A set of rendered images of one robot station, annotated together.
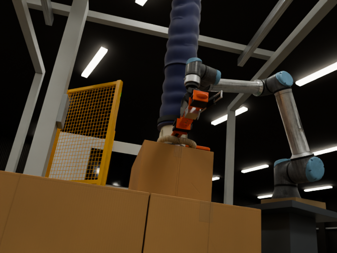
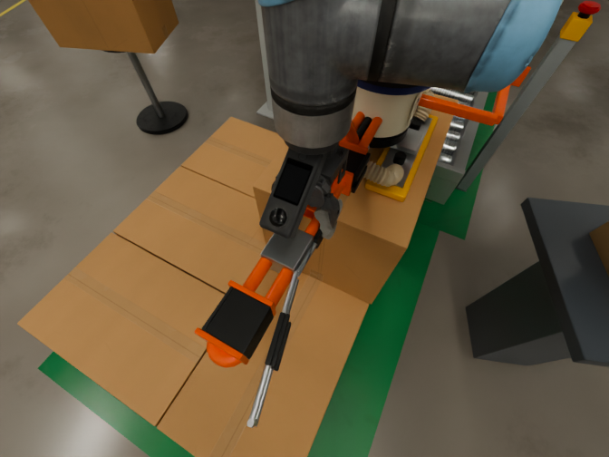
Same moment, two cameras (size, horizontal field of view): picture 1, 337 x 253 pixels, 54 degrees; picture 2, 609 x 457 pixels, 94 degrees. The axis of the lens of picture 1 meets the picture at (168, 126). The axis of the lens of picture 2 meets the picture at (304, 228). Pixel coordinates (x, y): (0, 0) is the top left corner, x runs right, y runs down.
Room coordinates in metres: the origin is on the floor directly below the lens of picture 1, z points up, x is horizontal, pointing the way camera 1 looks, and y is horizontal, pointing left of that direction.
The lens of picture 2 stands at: (1.37, -0.27, 1.50)
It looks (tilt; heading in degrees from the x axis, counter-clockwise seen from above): 58 degrees down; 37
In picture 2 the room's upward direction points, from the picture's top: straight up
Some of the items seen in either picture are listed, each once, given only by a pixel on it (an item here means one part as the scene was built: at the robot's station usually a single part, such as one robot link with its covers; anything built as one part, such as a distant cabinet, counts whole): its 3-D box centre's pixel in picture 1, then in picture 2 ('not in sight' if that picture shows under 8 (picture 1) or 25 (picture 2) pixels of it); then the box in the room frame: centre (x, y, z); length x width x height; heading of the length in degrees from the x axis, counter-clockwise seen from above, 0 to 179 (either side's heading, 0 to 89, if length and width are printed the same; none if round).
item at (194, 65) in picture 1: (193, 69); (317, 22); (1.61, -0.11, 1.38); 0.10 x 0.09 x 0.12; 116
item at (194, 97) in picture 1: (198, 99); (238, 321); (1.40, -0.13, 1.08); 0.08 x 0.07 x 0.05; 9
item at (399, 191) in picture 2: not in sight; (406, 145); (2.01, -0.13, 0.97); 0.34 x 0.10 x 0.05; 9
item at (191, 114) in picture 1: (191, 112); (287, 250); (1.54, -0.11, 1.07); 0.07 x 0.07 x 0.04; 9
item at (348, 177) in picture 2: (181, 126); (339, 165); (1.75, -0.08, 1.08); 0.10 x 0.08 x 0.06; 99
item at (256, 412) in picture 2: (207, 107); (296, 306); (1.47, -0.18, 1.08); 0.31 x 0.03 x 0.05; 22
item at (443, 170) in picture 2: not in sight; (383, 150); (2.39, 0.04, 0.58); 0.70 x 0.03 x 0.06; 99
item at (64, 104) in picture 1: (63, 111); not in sight; (2.98, 1.05, 1.62); 0.20 x 0.05 x 0.30; 9
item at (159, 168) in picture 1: (164, 191); (356, 184); (2.00, -0.02, 0.74); 0.60 x 0.40 x 0.40; 10
